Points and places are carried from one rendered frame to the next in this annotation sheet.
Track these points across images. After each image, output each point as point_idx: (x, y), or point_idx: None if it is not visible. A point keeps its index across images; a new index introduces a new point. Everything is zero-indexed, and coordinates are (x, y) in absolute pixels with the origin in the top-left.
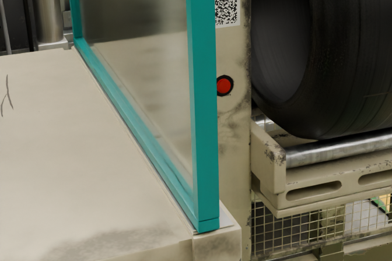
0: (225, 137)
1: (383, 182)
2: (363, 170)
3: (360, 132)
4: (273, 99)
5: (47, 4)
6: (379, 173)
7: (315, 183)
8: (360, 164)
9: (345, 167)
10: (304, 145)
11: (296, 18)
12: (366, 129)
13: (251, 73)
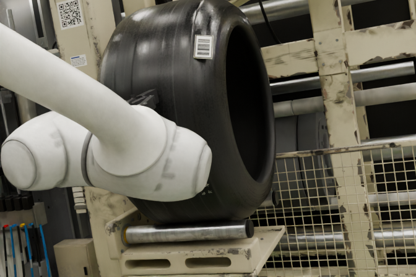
0: (107, 214)
1: (209, 269)
2: (187, 254)
3: (184, 219)
4: None
5: (23, 120)
6: (221, 263)
7: (147, 257)
8: (190, 248)
9: (177, 249)
10: (147, 225)
11: (244, 138)
12: (177, 214)
13: None
